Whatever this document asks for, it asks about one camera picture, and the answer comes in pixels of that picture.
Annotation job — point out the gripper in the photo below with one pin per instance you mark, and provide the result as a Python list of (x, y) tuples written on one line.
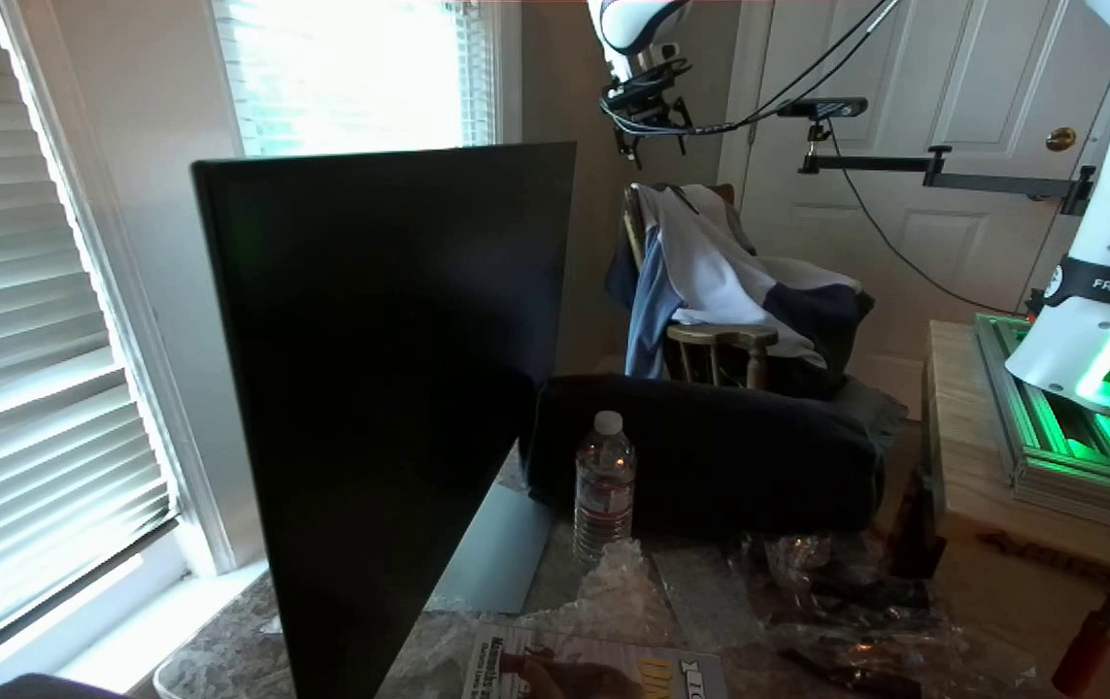
[(647, 97)]

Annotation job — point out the white and blue hoodie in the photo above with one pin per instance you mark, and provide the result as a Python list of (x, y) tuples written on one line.
[(720, 262)]

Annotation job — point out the wooden chair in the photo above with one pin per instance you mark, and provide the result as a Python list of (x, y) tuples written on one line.
[(722, 338)]

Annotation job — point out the white panel door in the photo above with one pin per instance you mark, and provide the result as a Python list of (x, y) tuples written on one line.
[(943, 78)]

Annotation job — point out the narrow window with white blinds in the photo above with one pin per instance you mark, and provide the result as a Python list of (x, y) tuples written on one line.
[(360, 73)]

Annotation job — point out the dark blue cushion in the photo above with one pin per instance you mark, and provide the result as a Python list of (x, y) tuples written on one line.
[(720, 451)]

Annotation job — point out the clear plastic water bottle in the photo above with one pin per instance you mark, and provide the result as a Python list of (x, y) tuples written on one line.
[(604, 485)]

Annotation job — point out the black monitor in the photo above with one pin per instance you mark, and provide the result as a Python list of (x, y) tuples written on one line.
[(380, 388)]

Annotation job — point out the brass door knob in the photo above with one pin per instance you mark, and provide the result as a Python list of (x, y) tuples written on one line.
[(1060, 139)]

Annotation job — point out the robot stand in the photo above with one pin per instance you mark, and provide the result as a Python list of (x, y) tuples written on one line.
[(967, 456)]

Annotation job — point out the clear bubble wrap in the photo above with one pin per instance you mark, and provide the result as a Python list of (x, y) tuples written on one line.
[(613, 597)]

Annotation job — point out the crumpled clear plastic bag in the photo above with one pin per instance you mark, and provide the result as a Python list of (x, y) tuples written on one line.
[(856, 612)]

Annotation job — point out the magazine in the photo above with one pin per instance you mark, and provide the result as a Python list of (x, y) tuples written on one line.
[(593, 670)]

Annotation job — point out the large window with white blinds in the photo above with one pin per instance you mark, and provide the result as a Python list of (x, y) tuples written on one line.
[(20, 340)]

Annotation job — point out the camera on mount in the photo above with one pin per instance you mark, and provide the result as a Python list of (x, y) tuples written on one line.
[(962, 179)]

